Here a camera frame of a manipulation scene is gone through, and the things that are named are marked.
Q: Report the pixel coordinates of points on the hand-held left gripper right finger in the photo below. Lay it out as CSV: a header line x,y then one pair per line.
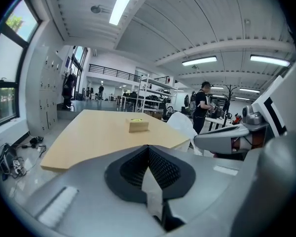
x,y
207,181

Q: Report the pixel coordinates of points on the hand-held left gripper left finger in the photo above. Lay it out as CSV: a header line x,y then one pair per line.
x,y
88,194

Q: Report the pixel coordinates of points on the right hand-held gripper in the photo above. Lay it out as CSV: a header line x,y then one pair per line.
x,y
286,102

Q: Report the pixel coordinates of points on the tan tissue box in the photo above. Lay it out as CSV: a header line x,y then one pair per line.
x,y
136,127

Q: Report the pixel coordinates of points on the round table with black stand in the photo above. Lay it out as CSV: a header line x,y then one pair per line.
x,y
217,121

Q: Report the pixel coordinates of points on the white metal shelf rack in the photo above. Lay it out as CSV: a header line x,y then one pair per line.
x,y
150,99

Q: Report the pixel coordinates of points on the long ceiling light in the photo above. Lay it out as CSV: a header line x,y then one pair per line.
x,y
199,61
270,60
123,4

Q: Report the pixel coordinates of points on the black backpack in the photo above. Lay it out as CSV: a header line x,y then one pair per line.
x,y
7,157

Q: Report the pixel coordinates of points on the coat rack with black clothes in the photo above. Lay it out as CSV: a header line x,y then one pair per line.
x,y
67,90

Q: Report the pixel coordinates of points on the grey metal locker cabinet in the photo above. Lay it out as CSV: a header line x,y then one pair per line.
x,y
48,95

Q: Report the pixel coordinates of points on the black balcony railing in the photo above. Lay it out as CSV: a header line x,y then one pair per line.
x,y
113,71

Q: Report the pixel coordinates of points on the black-framed window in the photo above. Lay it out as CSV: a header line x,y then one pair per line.
x,y
5,58

